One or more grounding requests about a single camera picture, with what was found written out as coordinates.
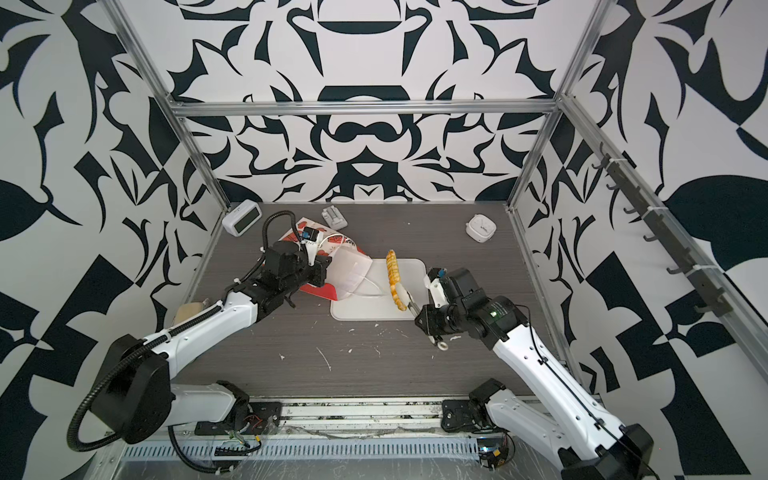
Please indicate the long striped fake bread loaf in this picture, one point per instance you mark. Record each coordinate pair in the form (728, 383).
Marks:
(394, 280)

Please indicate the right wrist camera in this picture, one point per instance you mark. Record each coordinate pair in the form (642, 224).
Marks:
(433, 282)

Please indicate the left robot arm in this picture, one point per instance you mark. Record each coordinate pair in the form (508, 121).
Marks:
(135, 394)

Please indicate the white digital clock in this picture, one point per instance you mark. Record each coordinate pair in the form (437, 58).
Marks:
(241, 218)

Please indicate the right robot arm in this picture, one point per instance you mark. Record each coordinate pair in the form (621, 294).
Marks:
(578, 435)

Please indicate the wall hook rail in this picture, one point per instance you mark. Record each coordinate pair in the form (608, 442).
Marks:
(688, 259)

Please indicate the small grey white device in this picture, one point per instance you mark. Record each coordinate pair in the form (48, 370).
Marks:
(334, 218)

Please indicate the white plastic tray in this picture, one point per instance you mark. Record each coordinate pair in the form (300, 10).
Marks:
(372, 300)

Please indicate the beige foam pad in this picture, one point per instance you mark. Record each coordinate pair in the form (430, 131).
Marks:
(187, 311)

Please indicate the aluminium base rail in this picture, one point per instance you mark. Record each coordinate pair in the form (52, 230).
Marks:
(345, 429)

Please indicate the small circuit board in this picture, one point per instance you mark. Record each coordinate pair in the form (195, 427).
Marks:
(494, 452)

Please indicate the red white paper bag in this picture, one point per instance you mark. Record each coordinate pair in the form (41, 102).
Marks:
(347, 269)

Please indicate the white round timer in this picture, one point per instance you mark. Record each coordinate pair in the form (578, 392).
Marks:
(480, 228)

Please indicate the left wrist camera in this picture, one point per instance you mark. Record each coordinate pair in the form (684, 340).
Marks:
(309, 235)

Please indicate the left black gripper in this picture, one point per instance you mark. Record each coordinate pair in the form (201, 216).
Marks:
(318, 271)

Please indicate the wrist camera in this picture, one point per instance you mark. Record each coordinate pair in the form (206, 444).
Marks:
(309, 235)
(433, 282)

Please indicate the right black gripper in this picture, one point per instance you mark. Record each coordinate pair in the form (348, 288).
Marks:
(429, 319)

